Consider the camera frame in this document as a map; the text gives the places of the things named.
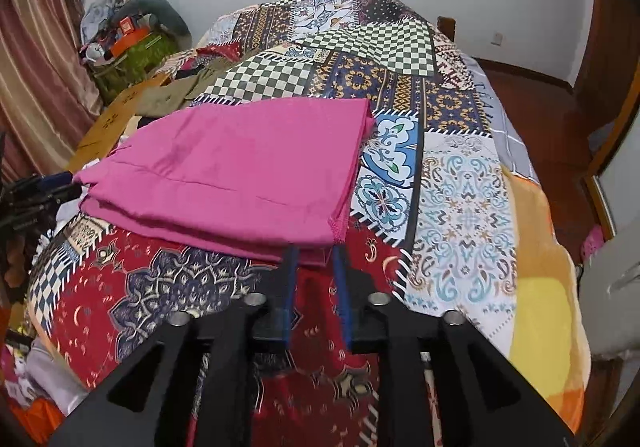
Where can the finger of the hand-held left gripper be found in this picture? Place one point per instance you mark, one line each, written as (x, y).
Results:
(55, 182)

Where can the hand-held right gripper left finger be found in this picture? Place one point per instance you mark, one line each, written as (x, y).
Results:
(291, 277)

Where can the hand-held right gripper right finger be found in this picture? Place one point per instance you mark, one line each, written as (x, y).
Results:
(343, 292)

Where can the pink pants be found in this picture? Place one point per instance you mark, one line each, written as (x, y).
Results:
(225, 167)

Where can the brown cardboard box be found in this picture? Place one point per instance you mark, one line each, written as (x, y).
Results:
(115, 122)

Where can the patchwork printed blanket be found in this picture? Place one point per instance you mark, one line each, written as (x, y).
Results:
(450, 227)

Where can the striped brown curtain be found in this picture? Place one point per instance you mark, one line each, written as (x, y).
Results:
(35, 57)

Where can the green patterned bag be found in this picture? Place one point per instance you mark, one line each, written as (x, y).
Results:
(130, 64)

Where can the pile of mixed clothes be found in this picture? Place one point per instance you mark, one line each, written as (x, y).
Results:
(35, 377)

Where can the olive green garment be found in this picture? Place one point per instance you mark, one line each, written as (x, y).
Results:
(192, 87)

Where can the orange box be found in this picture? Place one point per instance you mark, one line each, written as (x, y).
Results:
(129, 32)

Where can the grey plush pillow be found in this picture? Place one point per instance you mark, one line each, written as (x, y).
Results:
(167, 14)

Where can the orange yellow fleece blanket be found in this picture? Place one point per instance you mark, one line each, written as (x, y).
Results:
(545, 297)

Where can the grey checked bed sheet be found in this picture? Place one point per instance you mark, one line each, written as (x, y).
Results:
(505, 137)

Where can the pink lace cloth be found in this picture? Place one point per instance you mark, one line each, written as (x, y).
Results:
(593, 242)

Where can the white fabric chair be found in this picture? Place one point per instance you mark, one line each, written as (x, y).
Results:
(610, 287)

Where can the wooden bed post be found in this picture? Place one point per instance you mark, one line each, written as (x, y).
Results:
(445, 27)

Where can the white wall socket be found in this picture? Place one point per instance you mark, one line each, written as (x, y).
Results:
(497, 38)

